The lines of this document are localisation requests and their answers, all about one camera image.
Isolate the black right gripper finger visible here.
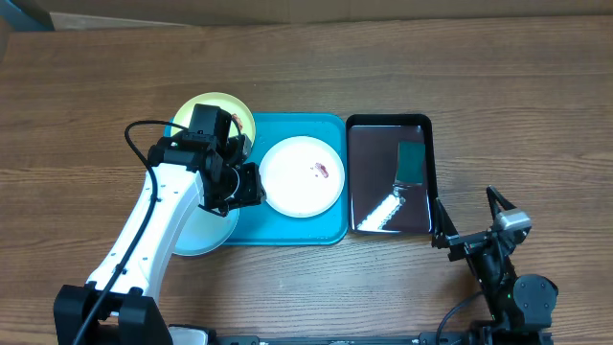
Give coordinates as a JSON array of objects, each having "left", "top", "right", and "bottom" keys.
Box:
[
  {"left": 486, "top": 185, "right": 516, "bottom": 225},
  {"left": 431, "top": 197, "right": 460, "bottom": 248}
]

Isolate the yellow-green plate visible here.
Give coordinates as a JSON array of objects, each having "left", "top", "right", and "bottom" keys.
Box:
[{"left": 171, "top": 92, "right": 256, "bottom": 146}]

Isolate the white plate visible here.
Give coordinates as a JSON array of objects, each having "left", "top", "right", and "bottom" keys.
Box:
[{"left": 260, "top": 136, "right": 345, "bottom": 218}]

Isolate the green sponge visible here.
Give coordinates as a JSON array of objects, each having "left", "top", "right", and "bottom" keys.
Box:
[{"left": 395, "top": 141, "right": 425, "bottom": 185}]

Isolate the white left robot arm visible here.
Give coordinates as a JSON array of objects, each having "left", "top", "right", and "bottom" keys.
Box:
[{"left": 54, "top": 134, "right": 265, "bottom": 344}]

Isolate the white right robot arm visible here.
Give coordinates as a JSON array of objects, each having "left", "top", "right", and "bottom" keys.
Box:
[{"left": 432, "top": 186, "right": 558, "bottom": 344}]

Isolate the black water tray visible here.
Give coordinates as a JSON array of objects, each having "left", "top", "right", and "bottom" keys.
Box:
[{"left": 346, "top": 114, "right": 438, "bottom": 235}]

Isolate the light blue plate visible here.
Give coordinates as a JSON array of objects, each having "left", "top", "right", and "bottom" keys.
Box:
[{"left": 173, "top": 208, "right": 239, "bottom": 257}]

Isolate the cardboard backdrop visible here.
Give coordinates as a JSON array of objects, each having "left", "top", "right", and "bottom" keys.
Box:
[{"left": 1, "top": 0, "right": 612, "bottom": 31}]

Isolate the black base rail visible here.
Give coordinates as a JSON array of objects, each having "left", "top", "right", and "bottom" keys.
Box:
[{"left": 210, "top": 331, "right": 556, "bottom": 345}]

